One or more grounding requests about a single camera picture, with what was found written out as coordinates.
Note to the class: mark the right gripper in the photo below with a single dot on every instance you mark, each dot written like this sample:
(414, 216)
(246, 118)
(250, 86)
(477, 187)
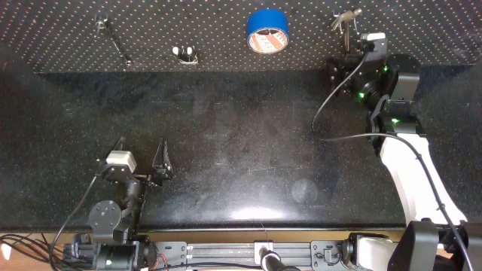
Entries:
(376, 50)

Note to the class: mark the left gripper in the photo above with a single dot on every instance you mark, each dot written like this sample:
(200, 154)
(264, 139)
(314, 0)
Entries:
(116, 174)

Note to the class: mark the hammer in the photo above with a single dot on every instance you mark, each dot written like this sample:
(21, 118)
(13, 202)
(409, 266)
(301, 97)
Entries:
(346, 17)

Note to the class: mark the pliers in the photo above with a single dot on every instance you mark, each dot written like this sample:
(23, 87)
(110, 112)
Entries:
(184, 56)

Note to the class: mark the roll of blue tape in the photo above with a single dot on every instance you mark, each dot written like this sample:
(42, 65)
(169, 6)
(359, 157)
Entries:
(267, 20)

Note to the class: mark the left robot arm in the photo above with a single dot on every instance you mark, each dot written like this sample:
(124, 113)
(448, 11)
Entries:
(109, 218)

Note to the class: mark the black pegboard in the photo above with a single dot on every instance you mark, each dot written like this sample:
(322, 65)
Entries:
(188, 22)

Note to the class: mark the wrench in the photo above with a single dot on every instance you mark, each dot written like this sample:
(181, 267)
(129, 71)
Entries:
(115, 41)

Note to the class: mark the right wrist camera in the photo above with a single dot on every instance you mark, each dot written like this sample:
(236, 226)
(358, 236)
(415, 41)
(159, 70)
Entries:
(373, 36)

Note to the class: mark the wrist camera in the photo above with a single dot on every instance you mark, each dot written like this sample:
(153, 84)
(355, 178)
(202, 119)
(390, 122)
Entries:
(121, 160)
(373, 36)

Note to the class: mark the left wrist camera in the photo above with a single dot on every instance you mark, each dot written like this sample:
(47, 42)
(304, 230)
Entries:
(121, 160)

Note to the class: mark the mounting rail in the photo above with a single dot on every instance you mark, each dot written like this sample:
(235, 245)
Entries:
(226, 252)

